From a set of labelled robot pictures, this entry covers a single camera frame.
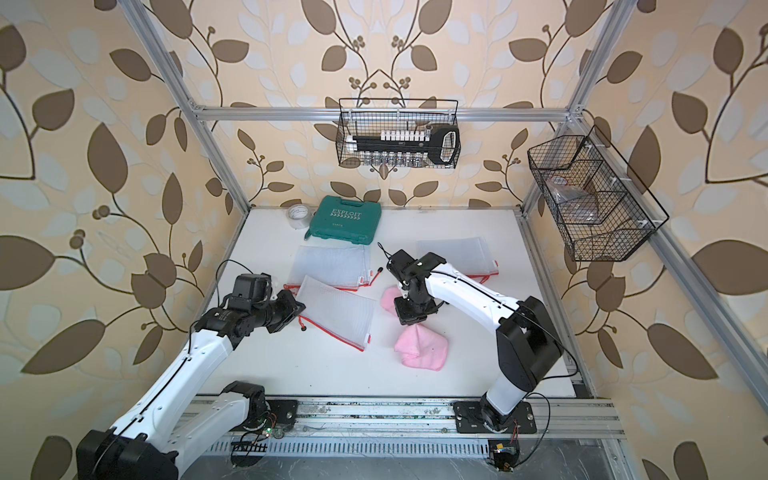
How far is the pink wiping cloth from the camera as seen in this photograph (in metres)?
0.77

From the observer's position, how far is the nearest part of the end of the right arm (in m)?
0.60

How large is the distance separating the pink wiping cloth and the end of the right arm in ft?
0.07
